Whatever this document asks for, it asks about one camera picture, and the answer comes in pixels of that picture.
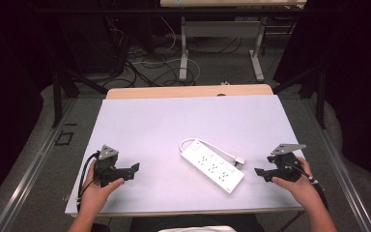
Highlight person's right hand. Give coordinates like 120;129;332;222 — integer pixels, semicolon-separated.
271;156;323;208

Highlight dark curtain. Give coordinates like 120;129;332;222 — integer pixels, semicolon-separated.
271;0;371;191
0;0;57;214

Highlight white floor cable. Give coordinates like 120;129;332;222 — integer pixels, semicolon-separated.
130;16;203;87

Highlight wooden table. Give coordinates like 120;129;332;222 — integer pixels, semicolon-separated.
105;83;274;101

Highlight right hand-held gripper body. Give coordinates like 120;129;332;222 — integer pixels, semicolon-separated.
266;143;307;183

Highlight white power strip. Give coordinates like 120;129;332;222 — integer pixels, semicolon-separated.
180;145;245;195

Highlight white-legged desk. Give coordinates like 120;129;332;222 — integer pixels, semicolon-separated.
159;0;308;83

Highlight black floor socket frame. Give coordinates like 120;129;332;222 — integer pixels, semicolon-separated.
54;130;75;147

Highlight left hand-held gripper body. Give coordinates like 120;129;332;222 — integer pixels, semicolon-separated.
94;144;124;188

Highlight white table mat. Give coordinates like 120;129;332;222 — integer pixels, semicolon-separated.
65;94;305;218

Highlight aluminium floor rail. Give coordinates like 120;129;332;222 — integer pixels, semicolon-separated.
0;98;79;232
302;98;371;232

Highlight person's left hand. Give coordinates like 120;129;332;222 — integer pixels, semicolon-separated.
77;159;126;217

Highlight black metal stand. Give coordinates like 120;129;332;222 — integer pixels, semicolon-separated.
51;66;109;129
271;64;328;131

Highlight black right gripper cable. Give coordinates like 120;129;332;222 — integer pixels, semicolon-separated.
284;161;330;212

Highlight tangle of black floor cables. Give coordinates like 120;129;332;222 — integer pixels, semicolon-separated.
101;17;244;89

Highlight white power strip cable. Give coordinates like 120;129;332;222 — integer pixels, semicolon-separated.
179;138;240;160

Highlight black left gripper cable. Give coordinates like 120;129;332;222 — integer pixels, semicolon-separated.
76;150;100;212

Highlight person's dark clothing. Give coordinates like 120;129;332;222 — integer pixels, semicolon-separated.
91;214;266;232

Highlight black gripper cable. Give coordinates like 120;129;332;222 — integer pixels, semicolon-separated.
76;150;100;212
284;161;330;212

